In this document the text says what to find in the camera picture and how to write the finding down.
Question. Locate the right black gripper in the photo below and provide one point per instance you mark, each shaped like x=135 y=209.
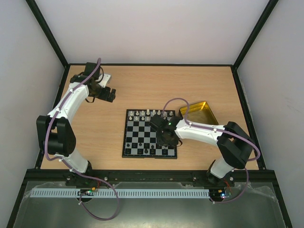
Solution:
x=157 y=121

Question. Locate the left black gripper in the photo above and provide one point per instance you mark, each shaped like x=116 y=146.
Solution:
x=105 y=97

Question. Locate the gold metal tin tray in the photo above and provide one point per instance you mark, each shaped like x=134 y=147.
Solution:
x=201 y=113

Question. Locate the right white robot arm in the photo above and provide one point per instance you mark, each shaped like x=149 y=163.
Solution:
x=234 y=144

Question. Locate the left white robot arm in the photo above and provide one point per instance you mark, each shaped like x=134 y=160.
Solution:
x=55 y=134

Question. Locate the black white chessboard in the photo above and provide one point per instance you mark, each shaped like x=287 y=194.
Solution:
x=138 y=131

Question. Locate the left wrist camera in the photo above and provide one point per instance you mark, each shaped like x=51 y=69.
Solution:
x=104 y=79

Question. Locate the black mounting rail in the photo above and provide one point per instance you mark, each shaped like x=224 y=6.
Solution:
x=197 y=178

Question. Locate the black frame enclosure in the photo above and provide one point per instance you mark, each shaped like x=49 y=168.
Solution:
x=263 y=174

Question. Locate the white slotted cable duct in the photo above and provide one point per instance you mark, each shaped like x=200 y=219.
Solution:
x=121 y=193

